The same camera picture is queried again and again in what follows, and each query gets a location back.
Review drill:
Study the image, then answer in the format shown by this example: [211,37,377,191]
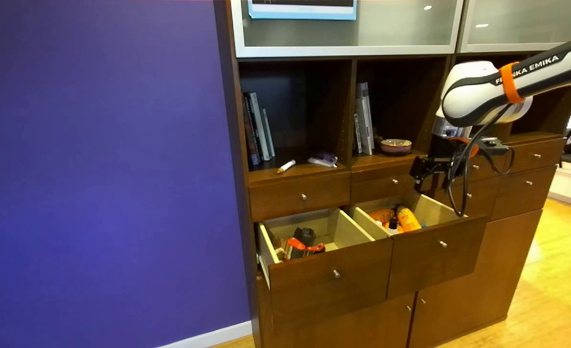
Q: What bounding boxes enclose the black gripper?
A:
[408,137,474,195]

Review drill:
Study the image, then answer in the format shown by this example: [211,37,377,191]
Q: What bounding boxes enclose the small brown bowl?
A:
[377,135,414,157]

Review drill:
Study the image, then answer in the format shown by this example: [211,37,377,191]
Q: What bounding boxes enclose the orange cylinder object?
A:
[393,203,424,234]

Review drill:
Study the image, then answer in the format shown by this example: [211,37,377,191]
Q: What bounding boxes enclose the tall white book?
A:
[358,79,377,157]

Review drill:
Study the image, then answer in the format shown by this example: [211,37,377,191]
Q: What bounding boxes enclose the small purple white item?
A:
[306,151,341,172]

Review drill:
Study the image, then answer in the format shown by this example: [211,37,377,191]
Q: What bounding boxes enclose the brown wooden shelving cabinet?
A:
[215,0,571,348]

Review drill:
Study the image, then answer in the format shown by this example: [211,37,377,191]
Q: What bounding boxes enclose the black orange tool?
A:
[282,224,329,261]

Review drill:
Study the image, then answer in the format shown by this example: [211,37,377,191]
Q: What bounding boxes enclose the wide frosted glass door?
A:
[230,0,464,60]

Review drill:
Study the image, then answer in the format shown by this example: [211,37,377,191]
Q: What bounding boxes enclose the grey book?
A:
[250,89,279,164]

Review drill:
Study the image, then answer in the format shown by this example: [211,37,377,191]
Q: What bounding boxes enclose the dark book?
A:
[242,95,261,172]

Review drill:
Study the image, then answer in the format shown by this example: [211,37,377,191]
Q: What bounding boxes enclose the blue framed board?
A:
[246,0,360,21]

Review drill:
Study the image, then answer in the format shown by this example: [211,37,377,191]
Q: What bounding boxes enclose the white baseboard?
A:
[157,319,255,348]

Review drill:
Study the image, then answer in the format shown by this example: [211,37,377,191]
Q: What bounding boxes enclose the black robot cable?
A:
[443,102,517,218]

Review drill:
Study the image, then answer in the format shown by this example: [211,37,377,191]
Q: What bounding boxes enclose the orange cable strap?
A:
[497,60,526,106]
[449,133,482,147]

